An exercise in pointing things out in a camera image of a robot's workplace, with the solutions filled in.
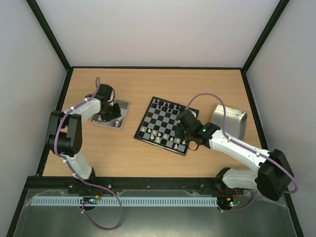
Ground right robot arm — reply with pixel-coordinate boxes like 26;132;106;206
176;110;294;201

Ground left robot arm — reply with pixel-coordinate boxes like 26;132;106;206
45;84;121;185

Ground left metal tray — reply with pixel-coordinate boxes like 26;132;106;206
91;99;130;131

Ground metal tray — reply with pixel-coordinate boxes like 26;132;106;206
91;99;130;131
211;104;247;140

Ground black white chessboard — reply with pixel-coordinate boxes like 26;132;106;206
134;97;189;156

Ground right metal tray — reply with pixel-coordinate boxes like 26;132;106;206
211;104;247;140

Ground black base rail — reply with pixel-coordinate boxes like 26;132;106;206
24;176;287;196

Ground light blue cable duct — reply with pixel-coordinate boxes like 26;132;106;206
31;196;218;207

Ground black metal frame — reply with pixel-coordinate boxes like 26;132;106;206
7;0;303;237

